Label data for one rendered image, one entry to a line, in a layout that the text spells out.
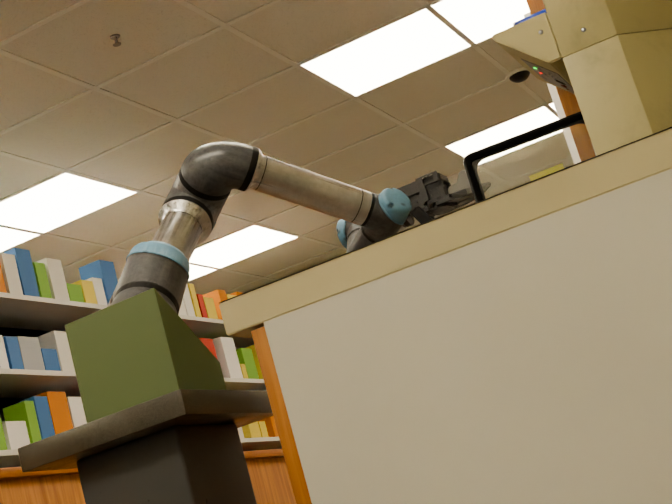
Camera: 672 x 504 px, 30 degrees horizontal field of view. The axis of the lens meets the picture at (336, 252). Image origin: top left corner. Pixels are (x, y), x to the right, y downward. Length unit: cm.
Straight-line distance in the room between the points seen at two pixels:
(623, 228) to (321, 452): 40
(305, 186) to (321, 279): 124
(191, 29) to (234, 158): 223
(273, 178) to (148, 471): 81
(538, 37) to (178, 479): 109
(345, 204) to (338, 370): 130
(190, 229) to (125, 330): 52
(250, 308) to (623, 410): 43
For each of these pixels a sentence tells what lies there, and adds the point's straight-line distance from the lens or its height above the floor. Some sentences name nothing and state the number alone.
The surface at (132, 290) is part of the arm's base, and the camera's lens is 219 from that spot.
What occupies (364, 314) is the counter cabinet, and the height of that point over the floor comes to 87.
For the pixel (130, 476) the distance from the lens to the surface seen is 205.
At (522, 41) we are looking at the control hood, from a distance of 247.
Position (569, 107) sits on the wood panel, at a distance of 281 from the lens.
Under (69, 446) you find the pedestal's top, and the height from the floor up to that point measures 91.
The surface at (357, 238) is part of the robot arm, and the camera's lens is 273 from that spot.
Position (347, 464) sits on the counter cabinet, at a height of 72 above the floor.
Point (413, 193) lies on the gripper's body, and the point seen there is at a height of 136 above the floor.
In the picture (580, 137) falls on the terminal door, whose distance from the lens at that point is 272.
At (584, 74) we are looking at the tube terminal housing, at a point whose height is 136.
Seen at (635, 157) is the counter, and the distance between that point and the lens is 129.
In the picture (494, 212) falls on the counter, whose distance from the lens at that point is 132.
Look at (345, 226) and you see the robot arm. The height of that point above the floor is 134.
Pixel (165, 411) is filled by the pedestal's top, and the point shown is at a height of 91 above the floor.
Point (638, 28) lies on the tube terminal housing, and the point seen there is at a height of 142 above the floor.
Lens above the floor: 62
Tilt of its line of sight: 14 degrees up
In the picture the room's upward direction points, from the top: 16 degrees counter-clockwise
